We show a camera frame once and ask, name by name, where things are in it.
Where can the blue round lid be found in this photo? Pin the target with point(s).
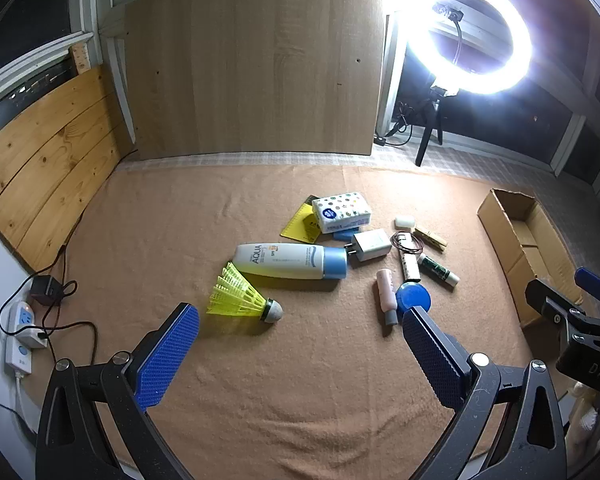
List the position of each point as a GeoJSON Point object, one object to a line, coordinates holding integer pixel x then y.
{"type": "Point", "coordinates": [412, 297]}

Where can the white patterned lighter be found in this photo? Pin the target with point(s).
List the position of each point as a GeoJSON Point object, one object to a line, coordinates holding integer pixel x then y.
{"type": "Point", "coordinates": [410, 267]}

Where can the gooseneck phone holder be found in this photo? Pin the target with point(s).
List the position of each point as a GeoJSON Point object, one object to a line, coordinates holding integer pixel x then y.
{"type": "Point", "coordinates": [457, 35]}

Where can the pink tube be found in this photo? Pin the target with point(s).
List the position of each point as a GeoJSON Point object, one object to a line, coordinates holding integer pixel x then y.
{"type": "Point", "coordinates": [386, 295]}

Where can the cardboard box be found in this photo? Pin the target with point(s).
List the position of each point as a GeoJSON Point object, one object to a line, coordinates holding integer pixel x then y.
{"type": "Point", "coordinates": [525, 240]}

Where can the yellow flat plastic piece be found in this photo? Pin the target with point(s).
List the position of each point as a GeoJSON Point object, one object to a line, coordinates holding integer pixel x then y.
{"type": "Point", "coordinates": [296, 225]}

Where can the white charger plug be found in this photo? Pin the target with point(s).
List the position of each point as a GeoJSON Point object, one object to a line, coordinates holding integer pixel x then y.
{"type": "Point", "coordinates": [372, 245]}

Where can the cream fuzzy cloth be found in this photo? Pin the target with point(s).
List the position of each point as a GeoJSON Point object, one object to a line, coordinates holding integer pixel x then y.
{"type": "Point", "coordinates": [585, 410]}

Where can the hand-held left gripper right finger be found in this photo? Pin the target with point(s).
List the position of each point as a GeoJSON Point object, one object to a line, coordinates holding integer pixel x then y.
{"type": "Point", "coordinates": [430, 355]}

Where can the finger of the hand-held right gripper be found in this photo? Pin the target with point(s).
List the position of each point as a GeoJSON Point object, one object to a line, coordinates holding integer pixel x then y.
{"type": "Point", "coordinates": [550, 302]}
{"type": "Point", "coordinates": [597, 285]}

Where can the pine plank panel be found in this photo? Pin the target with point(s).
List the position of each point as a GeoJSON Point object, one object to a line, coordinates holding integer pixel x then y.
{"type": "Point", "coordinates": [45, 160]}

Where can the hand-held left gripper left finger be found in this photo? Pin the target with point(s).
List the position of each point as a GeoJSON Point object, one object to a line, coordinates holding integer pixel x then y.
{"type": "Point", "coordinates": [170, 355]}

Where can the light wooden board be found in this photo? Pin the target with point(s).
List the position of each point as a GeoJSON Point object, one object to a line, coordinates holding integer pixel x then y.
{"type": "Point", "coordinates": [255, 60]}

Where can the white sunscreen bottle blue cap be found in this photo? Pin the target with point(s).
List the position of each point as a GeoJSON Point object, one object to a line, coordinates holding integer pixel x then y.
{"type": "Point", "coordinates": [280, 260]}

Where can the green lip balm tube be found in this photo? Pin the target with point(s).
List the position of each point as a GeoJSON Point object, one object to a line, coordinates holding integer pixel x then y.
{"type": "Point", "coordinates": [437, 270]}

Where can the white power strip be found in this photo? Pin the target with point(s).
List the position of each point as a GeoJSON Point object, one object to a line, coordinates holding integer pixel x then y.
{"type": "Point", "coordinates": [19, 320]}

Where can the small blue box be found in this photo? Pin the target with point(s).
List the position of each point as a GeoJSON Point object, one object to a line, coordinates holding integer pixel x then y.
{"type": "Point", "coordinates": [344, 235]}

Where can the dotted white tissue pack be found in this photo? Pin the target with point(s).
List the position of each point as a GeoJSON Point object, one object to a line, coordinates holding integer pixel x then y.
{"type": "Point", "coordinates": [340, 210]}

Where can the yellow shuttlecock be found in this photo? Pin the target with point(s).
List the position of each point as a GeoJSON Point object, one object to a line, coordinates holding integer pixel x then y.
{"type": "Point", "coordinates": [235, 295]}

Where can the wooden clothespin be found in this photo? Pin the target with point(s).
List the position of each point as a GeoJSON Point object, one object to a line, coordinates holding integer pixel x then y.
{"type": "Point", "coordinates": [430, 239]}

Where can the small white soap bar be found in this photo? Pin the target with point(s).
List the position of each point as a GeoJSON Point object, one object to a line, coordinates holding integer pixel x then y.
{"type": "Point", "coordinates": [405, 222]}

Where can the black power adapter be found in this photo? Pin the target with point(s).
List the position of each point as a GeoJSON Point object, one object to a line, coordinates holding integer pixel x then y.
{"type": "Point", "coordinates": [45, 289]}

